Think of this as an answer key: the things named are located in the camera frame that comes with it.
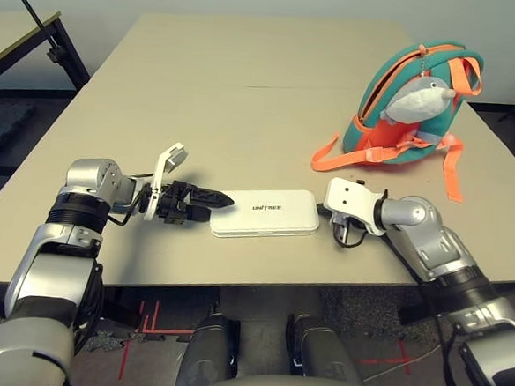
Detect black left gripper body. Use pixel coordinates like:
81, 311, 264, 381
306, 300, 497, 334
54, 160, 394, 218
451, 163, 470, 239
153, 179, 198, 227

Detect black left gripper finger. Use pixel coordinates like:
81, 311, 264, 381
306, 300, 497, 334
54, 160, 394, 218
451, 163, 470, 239
188, 187, 236, 209
188, 205, 213, 224

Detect white Unitree pencil case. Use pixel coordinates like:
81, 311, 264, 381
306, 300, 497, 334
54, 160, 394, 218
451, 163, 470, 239
208, 183, 323, 246

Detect grey white plush shark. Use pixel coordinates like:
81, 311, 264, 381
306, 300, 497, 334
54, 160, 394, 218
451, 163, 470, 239
379, 73, 457, 129

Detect teal and orange backpack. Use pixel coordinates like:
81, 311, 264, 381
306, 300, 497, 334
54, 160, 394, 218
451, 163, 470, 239
308, 34, 488, 204

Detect speckled grey floor mat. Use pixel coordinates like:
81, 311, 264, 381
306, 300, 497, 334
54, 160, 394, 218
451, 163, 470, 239
317, 280, 451, 348
0, 309, 126, 357

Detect red floor tape lines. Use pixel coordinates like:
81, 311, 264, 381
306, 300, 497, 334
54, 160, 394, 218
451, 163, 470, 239
118, 298, 198, 383

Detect grey left robot leg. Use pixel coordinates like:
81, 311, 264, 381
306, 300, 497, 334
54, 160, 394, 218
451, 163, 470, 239
175, 301, 244, 386

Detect grey robot leg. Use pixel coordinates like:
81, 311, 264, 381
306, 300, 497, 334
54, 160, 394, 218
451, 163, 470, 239
175, 301, 244, 386
283, 312, 369, 386

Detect grey right robot leg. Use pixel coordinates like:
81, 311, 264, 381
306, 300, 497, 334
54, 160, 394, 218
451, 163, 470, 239
283, 312, 369, 386

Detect black table foot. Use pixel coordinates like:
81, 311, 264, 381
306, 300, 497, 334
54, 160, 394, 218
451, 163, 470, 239
398, 295, 439, 329

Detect red floor tape cross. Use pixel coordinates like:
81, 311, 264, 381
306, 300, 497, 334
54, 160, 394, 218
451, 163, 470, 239
357, 337, 414, 375

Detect dark foam floor pad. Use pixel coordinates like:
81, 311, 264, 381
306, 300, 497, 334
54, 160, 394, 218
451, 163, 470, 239
0, 101, 37, 165

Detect beige side table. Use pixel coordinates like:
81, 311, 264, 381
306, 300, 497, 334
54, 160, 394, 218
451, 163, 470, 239
0, 5, 97, 99

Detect thin black pole with clamp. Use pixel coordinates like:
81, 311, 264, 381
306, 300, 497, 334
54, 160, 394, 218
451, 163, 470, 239
0, 0, 69, 63

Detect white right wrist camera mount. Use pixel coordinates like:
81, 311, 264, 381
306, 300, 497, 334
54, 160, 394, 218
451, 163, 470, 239
321, 175, 392, 236

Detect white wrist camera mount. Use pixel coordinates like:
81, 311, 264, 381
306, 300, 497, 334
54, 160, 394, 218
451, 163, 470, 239
321, 175, 392, 236
143, 139, 190, 224

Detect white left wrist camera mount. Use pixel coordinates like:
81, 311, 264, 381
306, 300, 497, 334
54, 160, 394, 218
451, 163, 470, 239
143, 139, 190, 224

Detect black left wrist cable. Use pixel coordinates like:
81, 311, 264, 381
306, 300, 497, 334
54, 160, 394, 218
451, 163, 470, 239
107, 171, 162, 230

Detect white floor cable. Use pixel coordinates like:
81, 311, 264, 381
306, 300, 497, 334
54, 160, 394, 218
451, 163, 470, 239
362, 354, 419, 386

